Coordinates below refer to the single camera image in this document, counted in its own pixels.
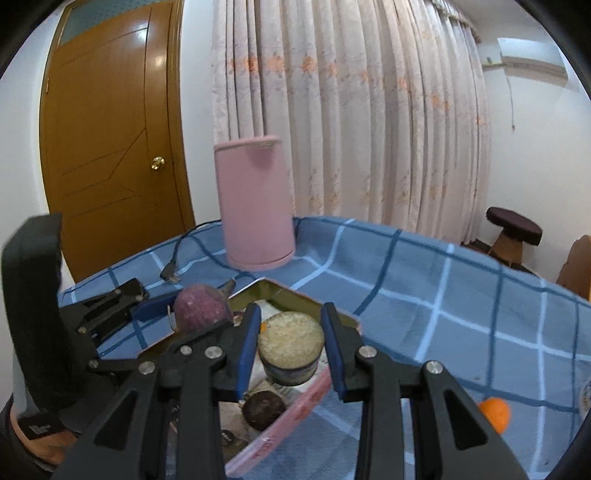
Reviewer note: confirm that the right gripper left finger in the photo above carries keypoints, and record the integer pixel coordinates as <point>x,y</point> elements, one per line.
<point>128,440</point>

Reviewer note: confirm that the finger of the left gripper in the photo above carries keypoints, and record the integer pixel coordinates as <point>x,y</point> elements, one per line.
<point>174,362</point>
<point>105,314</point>

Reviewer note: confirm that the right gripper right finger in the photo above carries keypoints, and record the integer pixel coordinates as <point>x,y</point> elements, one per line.
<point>452,437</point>

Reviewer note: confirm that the purple round turnip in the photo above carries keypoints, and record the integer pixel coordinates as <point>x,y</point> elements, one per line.
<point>201,305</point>

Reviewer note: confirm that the dark mangosteen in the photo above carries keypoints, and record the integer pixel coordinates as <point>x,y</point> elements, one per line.
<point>262,409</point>

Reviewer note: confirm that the pink metal tin box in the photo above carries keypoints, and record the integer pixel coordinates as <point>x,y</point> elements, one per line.
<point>311,392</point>

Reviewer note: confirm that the brass door knob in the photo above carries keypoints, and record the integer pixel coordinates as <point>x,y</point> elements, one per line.
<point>157,163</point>

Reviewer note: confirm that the blue plaid tablecloth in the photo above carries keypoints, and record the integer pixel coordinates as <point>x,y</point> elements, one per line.
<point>500,332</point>

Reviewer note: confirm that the wooden door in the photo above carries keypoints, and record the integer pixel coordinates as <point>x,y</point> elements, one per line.
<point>110,103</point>

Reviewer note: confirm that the pink electric kettle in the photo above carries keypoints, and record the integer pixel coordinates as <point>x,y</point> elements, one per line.
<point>254,198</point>

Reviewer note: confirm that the dark round stool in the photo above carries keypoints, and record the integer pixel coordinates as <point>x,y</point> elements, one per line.
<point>516,231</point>

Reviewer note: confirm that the white printed mug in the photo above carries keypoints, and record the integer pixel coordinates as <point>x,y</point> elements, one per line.
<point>584,399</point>

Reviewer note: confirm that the brown leather armchair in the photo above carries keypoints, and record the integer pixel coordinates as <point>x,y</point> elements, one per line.
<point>575,274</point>

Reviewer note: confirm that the pink floral curtain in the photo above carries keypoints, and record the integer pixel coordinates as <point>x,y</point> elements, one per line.
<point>381,106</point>

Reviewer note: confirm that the white air conditioner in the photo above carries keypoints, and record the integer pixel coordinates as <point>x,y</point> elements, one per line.
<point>532,55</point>

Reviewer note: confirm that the black power cable plug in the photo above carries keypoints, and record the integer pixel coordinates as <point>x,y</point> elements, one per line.
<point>168,272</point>

